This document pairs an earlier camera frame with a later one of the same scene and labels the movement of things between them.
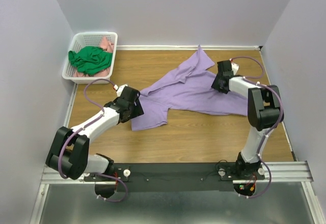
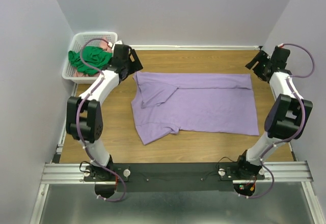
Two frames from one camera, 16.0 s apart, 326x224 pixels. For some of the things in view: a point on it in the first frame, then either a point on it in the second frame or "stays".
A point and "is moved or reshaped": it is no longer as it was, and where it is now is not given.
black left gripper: [138, 110] → [136, 65]
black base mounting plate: [179, 177] stays
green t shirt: [90, 59] stays
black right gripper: [215, 85] → [260, 57]
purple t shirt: [188, 88] is moved or reshaped
